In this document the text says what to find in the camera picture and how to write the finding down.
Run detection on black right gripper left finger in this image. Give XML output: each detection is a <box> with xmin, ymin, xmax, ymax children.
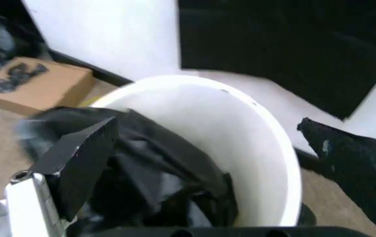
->
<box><xmin>0</xmin><ymin>117</ymin><xmax>120</xmax><ymax>237</ymax></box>

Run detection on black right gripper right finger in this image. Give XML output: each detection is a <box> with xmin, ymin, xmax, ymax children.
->
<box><xmin>296</xmin><ymin>117</ymin><xmax>376</xmax><ymax>232</ymax></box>

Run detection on black plastic garbage bag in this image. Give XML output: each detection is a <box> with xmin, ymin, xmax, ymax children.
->
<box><xmin>15</xmin><ymin>106</ymin><xmax>240</xmax><ymax>237</ymax></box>

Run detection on white round trash bin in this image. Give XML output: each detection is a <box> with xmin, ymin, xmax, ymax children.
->
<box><xmin>88</xmin><ymin>75</ymin><xmax>304</xmax><ymax>229</ymax></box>

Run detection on brown cardboard box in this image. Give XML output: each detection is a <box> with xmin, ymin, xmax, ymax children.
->
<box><xmin>0</xmin><ymin>56</ymin><xmax>94</xmax><ymax>116</ymax></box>

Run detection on black baseboard strip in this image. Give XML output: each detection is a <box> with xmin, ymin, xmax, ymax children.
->
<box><xmin>47</xmin><ymin>48</ymin><xmax>134</xmax><ymax>87</ymax></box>

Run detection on dark cluttered pile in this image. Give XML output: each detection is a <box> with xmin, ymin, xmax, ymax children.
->
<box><xmin>0</xmin><ymin>0</ymin><xmax>49</xmax><ymax>79</ymax></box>

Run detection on black rectangular panel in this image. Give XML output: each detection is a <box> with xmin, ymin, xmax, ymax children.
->
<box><xmin>176</xmin><ymin>0</ymin><xmax>376</xmax><ymax>121</ymax></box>

